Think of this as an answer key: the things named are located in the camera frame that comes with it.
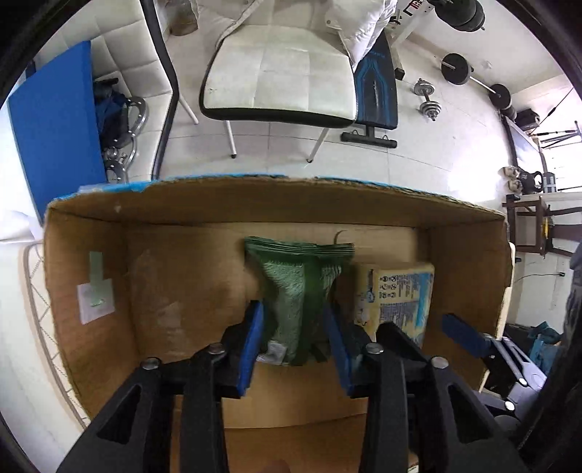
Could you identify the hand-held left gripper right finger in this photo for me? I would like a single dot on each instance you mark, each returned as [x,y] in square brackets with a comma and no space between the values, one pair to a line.
[337,345]

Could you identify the cardboard box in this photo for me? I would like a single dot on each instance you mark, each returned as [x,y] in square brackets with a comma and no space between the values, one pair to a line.
[273,291]

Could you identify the stack of black weight plates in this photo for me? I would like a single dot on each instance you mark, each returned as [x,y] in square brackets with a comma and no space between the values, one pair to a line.
[459,13]

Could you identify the chrome curved frame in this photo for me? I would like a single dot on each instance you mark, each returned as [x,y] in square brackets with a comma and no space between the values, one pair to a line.
[127,136]

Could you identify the blue flat board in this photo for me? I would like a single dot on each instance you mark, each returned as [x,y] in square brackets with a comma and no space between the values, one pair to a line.
[57,127]

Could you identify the black barbell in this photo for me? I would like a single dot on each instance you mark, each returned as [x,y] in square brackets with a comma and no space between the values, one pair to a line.
[475,79]

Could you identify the blue black weight bench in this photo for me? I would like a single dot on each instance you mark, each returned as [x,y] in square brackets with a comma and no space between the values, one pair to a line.
[376,91]

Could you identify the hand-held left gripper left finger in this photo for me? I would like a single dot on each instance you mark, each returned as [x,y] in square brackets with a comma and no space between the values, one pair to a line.
[251,339]

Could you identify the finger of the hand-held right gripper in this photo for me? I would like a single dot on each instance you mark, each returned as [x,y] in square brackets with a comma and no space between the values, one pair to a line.
[459,331]

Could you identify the white padded chair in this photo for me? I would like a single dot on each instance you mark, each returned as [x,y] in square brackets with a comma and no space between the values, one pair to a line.
[277,77]

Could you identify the white quilted chair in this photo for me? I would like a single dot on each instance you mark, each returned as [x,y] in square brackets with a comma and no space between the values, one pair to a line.
[136,77]

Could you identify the yellow blue tissue pack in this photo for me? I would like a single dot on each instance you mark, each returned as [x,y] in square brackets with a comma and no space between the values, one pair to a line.
[395,300]

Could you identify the black kettlebell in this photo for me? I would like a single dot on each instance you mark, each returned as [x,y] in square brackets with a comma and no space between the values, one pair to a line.
[529,179]

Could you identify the white puffer jacket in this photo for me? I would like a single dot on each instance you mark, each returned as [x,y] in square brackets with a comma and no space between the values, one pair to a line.
[363,22]

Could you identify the dark wooden stool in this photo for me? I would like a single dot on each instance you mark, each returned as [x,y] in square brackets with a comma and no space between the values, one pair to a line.
[532,223]

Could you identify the chrome dumbbell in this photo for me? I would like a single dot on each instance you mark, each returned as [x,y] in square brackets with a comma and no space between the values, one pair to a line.
[425,98]

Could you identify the white label sticker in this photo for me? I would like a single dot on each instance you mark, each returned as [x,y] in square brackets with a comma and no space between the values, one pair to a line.
[95,302]

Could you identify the dark blue bag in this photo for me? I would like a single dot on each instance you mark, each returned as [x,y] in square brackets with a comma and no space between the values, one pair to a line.
[111,113]

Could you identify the green towel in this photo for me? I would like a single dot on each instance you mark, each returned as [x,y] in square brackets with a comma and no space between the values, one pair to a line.
[300,300]

